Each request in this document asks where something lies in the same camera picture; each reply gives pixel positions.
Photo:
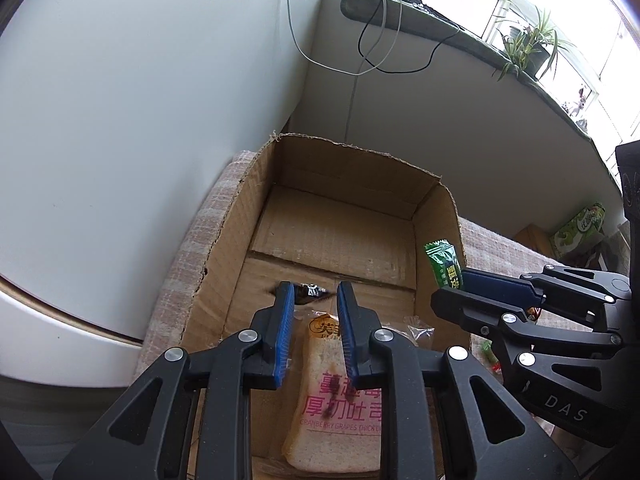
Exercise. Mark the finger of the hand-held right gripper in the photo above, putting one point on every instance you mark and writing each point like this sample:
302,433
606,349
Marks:
495,285
465,307

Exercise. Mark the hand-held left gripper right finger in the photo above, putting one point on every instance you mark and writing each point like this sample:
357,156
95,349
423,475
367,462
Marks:
347,335

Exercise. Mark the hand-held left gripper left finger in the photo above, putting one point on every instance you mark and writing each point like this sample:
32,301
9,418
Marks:
284,340

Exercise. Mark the green snack packet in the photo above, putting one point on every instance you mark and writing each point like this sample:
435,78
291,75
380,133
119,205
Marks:
442,265

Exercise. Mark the black patterned snack packet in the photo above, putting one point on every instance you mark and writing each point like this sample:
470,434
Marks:
307,294

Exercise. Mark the cardboard box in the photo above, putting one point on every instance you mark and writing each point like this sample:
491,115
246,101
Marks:
325,240

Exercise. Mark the packaged sliced bread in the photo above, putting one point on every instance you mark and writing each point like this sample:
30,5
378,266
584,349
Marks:
330,440

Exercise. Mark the brown cardboard carton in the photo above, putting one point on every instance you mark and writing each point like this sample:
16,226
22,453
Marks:
532,240

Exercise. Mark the green printed bag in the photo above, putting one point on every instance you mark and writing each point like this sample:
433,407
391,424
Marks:
580,230

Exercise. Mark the small figurine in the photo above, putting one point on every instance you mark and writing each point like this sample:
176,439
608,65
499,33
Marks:
580,102

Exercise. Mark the potted spider plant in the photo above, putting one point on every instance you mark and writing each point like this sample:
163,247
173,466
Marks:
532,50

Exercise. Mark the dark stone window sill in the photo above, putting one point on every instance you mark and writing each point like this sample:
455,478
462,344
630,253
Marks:
450,30

